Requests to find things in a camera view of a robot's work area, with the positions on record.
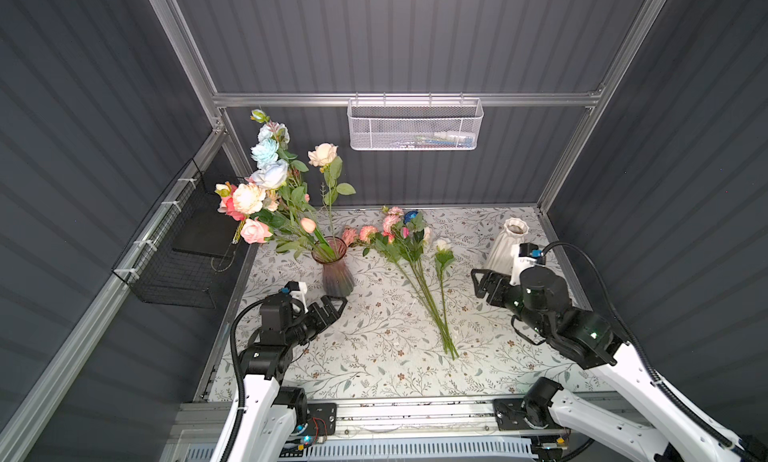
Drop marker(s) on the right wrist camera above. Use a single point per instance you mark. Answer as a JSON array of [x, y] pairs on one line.
[[525, 255]]

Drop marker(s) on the cream rose single stem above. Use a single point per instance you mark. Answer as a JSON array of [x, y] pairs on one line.
[[325, 157]]

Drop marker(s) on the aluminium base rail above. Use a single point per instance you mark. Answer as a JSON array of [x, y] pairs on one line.
[[463, 428]]

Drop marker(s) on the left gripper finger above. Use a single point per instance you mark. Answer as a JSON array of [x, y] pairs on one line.
[[332, 308], [319, 309]]

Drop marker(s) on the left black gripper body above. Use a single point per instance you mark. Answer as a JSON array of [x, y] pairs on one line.
[[304, 327]]

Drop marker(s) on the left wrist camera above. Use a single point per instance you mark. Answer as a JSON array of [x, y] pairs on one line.
[[297, 292]]

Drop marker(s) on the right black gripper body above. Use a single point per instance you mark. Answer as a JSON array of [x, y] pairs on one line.
[[510, 297]]

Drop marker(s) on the bunch of artificial flowers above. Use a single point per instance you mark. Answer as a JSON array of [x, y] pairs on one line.
[[403, 239]]

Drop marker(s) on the black wire basket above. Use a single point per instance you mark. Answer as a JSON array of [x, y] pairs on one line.
[[189, 258]]

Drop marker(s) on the white wire basket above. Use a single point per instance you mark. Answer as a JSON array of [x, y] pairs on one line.
[[375, 123]]

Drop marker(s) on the black flat pad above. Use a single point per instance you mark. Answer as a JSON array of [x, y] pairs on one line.
[[206, 233]]

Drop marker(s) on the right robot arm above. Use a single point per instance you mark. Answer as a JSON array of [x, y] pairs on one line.
[[675, 428]]

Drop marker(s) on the white ribbed ceramic vase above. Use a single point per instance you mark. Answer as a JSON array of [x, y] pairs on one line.
[[506, 246]]

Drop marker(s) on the light blue rose stem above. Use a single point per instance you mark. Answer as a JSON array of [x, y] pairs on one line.
[[276, 165]]

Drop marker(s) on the white rose stem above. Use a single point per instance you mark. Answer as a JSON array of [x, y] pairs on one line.
[[268, 215]]

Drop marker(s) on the pink glass vase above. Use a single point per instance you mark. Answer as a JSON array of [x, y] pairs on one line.
[[337, 279]]

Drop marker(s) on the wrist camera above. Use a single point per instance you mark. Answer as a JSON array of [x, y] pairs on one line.
[[297, 292], [525, 255]]

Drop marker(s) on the pink tulip flower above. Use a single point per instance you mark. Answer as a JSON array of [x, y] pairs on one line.
[[312, 231]]

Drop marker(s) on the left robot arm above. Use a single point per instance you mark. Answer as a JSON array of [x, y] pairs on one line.
[[268, 420]]

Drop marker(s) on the floral table mat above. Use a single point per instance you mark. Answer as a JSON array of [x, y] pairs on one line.
[[386, 345]]

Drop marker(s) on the items in white basket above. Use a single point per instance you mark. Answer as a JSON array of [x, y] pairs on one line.
[[437, 140]]

